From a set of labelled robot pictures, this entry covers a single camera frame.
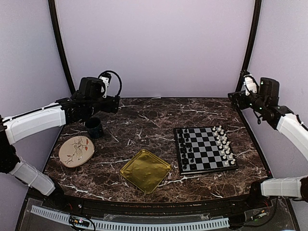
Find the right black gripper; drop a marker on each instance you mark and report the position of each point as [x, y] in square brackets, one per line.
[235, 100]

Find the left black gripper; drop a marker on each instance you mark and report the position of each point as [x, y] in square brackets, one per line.
[108, 107]

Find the black silver chess board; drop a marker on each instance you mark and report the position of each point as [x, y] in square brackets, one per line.
[206, 154]

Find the gold square tray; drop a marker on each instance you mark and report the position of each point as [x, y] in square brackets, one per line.
[145, 170]

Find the black chess pieces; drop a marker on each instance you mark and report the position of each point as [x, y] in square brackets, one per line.
[186, 154]

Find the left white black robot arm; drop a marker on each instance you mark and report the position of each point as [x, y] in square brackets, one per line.
[89, 99]

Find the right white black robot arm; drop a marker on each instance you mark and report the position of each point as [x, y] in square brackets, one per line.
[263, 99]

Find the white chess pieces row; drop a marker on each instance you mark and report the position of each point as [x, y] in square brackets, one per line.
[226, 154]

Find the dark blue mug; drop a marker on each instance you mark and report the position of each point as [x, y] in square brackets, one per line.
[94, 127]

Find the round painted wooden plate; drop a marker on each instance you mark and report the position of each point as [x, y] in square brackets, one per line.
[76, 151]

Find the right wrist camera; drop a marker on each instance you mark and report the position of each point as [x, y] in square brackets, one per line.
[249, 83]

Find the right black frame post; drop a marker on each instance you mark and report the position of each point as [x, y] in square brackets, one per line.
[250, 44]

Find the black frame post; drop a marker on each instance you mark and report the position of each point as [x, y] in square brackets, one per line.
[60, 45]
[250, 44]

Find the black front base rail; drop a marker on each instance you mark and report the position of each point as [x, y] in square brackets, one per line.
[167, 199]

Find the left black frame post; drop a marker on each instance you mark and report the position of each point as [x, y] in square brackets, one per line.
[60, 45]

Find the white slotted cable duct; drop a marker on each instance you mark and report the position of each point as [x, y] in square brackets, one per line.
[130, 223]

